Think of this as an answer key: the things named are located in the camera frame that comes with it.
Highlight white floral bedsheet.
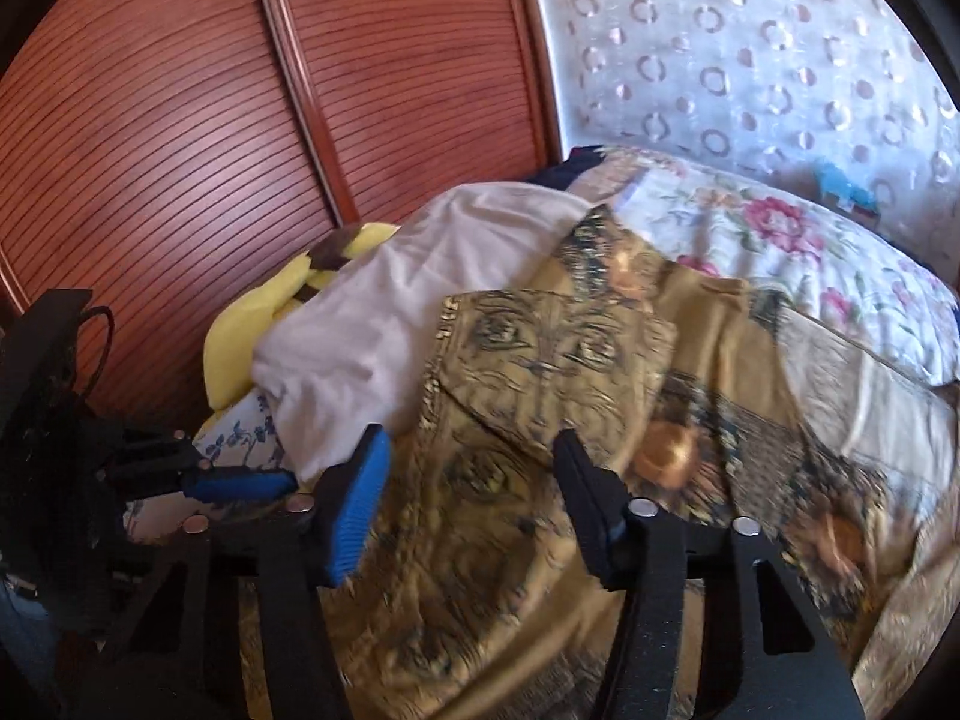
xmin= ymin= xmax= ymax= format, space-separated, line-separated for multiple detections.
xmin=124 ymin=146 xmax=960 ymax=545

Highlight small blue box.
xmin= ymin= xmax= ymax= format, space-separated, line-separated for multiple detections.
xmin=814 ymin=157 xmax=882 ymax=215

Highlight golden patterned cloth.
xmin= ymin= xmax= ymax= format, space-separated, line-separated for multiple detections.
xmin=240 ymin=202 xmax=960 ymax=720

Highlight beige cloth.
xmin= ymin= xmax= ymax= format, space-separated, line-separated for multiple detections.
xmin=251 ymin=184 xmax=601 ymax=485

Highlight wooden wardrobe doors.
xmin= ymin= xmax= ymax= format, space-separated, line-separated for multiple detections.
xmin=0 ymin=0 xmax=563 ymax=421

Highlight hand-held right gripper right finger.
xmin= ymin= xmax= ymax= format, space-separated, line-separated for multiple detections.
xmin=553 ymin=430 xmax=869 ymax=720

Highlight yellow plush toy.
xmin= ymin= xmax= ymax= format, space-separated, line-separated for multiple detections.
xmin=204 ymin=221 xmax=402 ymax=410

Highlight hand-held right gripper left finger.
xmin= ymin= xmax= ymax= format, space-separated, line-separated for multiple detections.
xmin=101 ymin=424 xmax=392 ymax=720

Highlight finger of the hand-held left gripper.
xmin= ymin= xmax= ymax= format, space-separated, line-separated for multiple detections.
xmin=101 ymin=427 xmax=299 ymax=502

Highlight black cable loop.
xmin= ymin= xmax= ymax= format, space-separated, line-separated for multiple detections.
xmin=71 ymin=305 xmax=117 ymax=400

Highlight white curtain with circles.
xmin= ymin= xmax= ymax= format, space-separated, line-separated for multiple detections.
xmin=521 ymin=0 xmax=960 ymax=256

